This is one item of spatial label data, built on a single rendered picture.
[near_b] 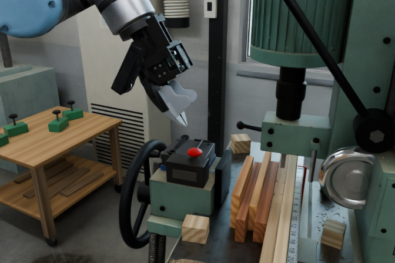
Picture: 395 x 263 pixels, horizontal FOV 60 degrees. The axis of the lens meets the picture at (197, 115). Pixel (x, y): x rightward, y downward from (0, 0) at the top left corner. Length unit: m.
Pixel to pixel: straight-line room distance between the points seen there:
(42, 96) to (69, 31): 0.55
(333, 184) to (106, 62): 1.87
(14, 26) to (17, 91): 2.25
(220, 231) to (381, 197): 0.28
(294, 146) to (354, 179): 0.15
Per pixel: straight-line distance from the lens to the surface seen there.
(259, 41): 0.66
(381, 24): 0.64
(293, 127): 0.72
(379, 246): 0.77
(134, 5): 0.63
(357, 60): 0.65
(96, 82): 2.42
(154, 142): 0.90
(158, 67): 0.63
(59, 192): 2.20
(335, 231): 0.83
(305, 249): 0.75
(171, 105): 0.65
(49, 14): 0.51
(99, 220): 2.22
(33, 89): 2.83
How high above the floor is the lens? 1.34
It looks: 22 degrees down
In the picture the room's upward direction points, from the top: straight up
